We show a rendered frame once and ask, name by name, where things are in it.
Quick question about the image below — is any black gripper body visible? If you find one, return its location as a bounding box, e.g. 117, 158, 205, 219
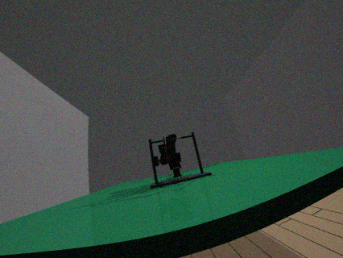
154, 152, 181, 166

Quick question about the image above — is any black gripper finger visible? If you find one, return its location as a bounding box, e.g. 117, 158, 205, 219
160, 156, 167, 165
167, 154, 173, 164

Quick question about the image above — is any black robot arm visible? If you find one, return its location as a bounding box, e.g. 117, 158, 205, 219
158, 134, 182, 177

